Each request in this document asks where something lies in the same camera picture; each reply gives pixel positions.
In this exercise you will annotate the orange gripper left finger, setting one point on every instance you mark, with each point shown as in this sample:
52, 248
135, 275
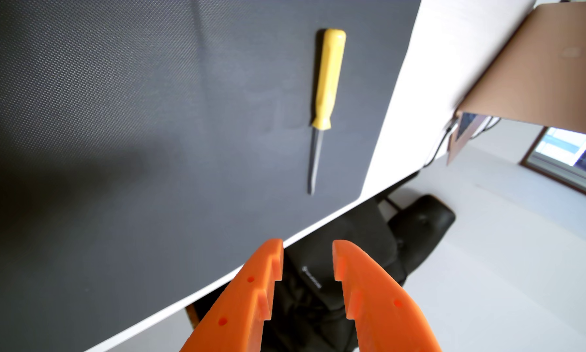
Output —
244, 303

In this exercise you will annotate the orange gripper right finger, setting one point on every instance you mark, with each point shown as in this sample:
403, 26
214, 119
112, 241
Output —
381, 308

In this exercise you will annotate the brown framed window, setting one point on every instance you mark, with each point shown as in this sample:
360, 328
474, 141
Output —
566, 151

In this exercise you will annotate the dark grey textured mat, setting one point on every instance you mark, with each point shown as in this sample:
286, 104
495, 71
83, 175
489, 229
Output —
151, 146

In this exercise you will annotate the brown cardboard box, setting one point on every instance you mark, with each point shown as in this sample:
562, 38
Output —
547, 68

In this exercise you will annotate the black office chair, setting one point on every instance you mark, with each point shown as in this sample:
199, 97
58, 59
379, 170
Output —
420, 225

